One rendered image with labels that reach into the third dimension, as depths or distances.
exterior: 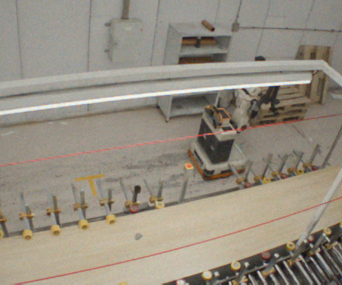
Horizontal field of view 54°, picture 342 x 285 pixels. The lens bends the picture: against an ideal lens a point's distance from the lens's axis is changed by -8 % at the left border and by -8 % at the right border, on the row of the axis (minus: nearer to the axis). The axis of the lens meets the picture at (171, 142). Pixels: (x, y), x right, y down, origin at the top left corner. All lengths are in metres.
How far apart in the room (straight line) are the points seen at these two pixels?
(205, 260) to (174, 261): 0.26
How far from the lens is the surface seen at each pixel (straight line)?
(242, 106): 4.78
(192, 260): 3.15
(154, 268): 3.05
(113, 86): 2.18
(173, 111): 6.02
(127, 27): 5.15
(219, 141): 4.70
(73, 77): 2.10
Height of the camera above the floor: 3.51
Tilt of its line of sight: 39 degrees down
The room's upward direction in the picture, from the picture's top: 10 degrees clockwise
